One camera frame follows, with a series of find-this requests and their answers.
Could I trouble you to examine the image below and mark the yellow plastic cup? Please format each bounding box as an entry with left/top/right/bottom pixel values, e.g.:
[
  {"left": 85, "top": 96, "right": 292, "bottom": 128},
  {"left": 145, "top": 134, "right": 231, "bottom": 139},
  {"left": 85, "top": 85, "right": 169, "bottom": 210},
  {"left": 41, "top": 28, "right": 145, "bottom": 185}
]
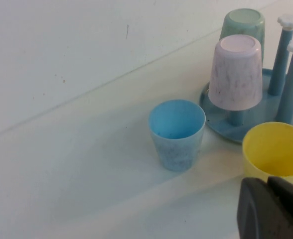
[{"left": 242, "top": 121, "right": 293, "bottom": 186}]

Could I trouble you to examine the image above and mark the green plastic cup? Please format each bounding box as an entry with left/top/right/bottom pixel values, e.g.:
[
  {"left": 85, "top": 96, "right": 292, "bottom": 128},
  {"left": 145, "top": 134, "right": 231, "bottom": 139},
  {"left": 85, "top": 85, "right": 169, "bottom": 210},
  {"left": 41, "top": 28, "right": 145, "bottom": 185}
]
[{"left": 220, "top": 8, "right": 266, "bottom": 63}]

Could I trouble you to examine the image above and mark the blue cup stand with pegs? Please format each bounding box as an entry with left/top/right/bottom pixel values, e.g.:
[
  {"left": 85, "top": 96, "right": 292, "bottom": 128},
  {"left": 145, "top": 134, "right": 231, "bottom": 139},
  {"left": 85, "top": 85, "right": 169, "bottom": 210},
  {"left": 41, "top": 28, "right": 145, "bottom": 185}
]
[{"left": 199, "top": 14, "right": 293, "bottom": 144}]

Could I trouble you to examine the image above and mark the blue plastic cup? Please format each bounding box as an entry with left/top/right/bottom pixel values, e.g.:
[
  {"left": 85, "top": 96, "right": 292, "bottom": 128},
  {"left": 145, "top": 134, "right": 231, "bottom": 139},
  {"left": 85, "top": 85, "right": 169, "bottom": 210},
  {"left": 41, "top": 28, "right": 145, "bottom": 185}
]
[{"left": 148, "top": 99, "right": 206, "bottom": 172}]

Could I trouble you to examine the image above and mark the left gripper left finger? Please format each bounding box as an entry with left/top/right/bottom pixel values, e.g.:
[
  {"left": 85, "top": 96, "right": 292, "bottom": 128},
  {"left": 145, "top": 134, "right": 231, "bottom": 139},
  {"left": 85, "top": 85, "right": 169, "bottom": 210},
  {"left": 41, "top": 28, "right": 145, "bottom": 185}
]
[{"left": 237, "top": 177, "right": 293, "bottom": 239}]

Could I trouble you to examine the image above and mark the pink marbled plastic cup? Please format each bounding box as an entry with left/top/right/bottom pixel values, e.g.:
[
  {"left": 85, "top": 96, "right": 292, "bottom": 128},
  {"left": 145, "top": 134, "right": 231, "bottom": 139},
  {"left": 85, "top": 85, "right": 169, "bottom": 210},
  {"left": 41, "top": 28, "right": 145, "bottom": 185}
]
[{"left": 208, "top": 34, "right": 264, "bottom": 111}]

